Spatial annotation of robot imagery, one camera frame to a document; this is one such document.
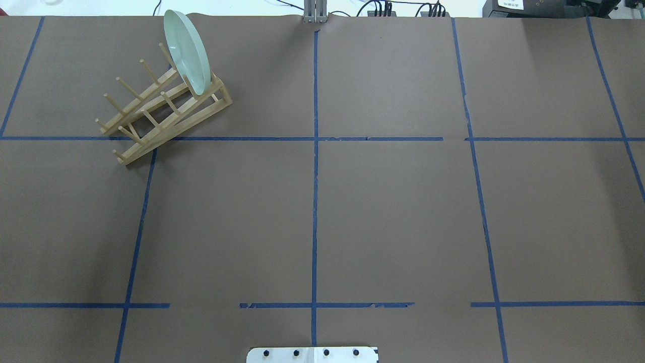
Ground wooden dish rack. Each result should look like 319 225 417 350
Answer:
95 43 233 165

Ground pale green ceramic plate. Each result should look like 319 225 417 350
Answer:
163 10 212 96

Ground white metal mounting plate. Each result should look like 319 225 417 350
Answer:
246 346 379 362

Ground black device with label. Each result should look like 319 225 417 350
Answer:
482 1 620 19

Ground black cable connectors left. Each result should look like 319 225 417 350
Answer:
356 1 394 18

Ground black cable connectors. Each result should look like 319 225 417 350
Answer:
414 1 450 18
356 1 394 18

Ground black cable connectors right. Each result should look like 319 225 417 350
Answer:
414 1 450 18

